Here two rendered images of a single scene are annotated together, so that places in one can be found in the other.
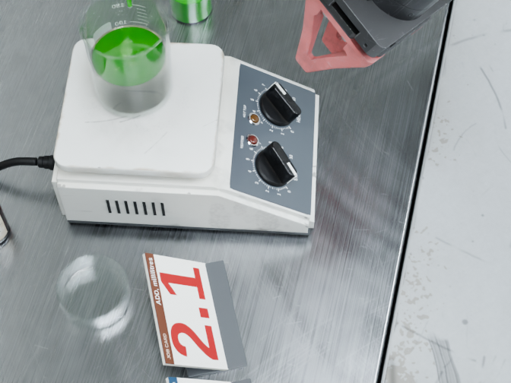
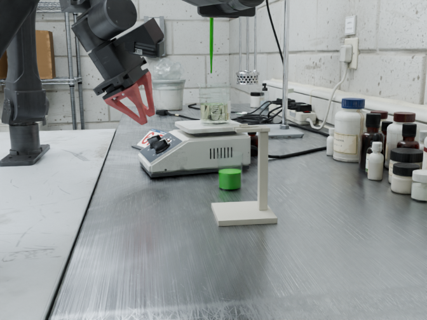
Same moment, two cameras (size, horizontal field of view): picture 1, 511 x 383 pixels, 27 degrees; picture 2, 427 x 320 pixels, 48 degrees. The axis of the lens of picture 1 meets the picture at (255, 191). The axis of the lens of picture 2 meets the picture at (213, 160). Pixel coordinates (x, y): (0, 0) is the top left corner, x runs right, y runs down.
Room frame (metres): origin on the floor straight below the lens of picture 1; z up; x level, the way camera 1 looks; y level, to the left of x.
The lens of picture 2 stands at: (1.36, -0.26, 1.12)
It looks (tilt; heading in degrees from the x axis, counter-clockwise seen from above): 12 degrees down; 159
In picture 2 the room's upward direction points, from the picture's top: 1 degrees counter-clockwise
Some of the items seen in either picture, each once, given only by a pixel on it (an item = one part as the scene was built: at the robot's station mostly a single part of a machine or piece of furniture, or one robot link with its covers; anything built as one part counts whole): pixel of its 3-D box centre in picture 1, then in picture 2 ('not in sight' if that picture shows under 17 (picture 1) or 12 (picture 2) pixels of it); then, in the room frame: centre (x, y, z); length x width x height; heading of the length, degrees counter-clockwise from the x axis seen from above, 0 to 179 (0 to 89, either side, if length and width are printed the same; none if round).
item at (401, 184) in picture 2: not in sight; (405, 178); (0.76, 0.31, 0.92); 0.04 x 0.04 x 0.04
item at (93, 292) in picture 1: (93, 292); not in sight; (0.34, 0.12, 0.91); 0.06 x 0.06 x 0.02
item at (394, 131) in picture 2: not in sight; (402, 140); (0.63, 0.43, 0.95); 0.06 x 0.06 x 0.11
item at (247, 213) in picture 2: not in sight; (243, 171); (0.77, 0.02, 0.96); 0.08 x 0.08 x 0.13; 75
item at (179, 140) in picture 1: (141, 106); (210, 125); (0.46, 0.09, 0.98); 0.12 x 0.12 x 0.01; 87
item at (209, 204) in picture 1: (179, 138); (197, 148); (0.46, 0.06, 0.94); 0.22 x 0.13 x 0.08; 87
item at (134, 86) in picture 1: (133, 57); (213, 105); (0.48, 0.09, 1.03); 0.07 x 0.06 x 0.08; 88
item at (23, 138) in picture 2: not in sight; (25, 139); (0.20, -0.26, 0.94); 0.20 x 0.07 x 0.08; 166
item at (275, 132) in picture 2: not in sight; (243, 131); (0.11, 0.33, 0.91); 0.30 x 0.20 x 0.01; 76
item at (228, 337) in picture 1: (195, 310); not in sight; (0.32, 0.05, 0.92); 0.09 x 0.06 x 0.04; 12
